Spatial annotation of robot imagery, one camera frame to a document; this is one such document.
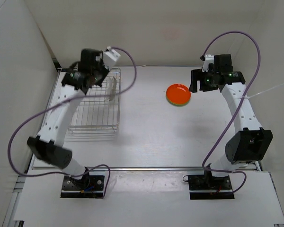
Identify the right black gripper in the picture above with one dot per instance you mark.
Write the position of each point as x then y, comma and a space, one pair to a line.
198, 75

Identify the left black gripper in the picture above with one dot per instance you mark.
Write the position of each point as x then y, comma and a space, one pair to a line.
106, 71

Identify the orange plate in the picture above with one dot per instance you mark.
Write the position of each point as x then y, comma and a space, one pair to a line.
178, 90

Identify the green plate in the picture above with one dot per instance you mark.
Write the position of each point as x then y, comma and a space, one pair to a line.
178, 100

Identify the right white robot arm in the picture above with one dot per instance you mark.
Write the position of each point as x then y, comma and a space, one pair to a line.
251, 141

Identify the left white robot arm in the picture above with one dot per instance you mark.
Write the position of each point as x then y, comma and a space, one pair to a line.
47, 145

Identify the clear glass plate left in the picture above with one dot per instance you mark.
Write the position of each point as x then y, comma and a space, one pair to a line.
109, 89

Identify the white zip tie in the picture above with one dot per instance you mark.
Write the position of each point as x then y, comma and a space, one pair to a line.
259, 93

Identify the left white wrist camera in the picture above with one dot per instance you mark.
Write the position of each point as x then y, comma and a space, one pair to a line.
110, 57

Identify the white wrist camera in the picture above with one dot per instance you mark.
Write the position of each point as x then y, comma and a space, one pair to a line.
208, 62
110, 57

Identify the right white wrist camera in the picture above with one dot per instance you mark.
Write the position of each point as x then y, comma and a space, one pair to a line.
208, 62

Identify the metal wire dish rack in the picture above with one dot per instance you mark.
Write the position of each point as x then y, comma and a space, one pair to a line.
94, 112

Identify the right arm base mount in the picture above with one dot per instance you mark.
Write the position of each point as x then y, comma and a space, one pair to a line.
207, 187

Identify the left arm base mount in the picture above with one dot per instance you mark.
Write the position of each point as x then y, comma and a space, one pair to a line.
91, 186

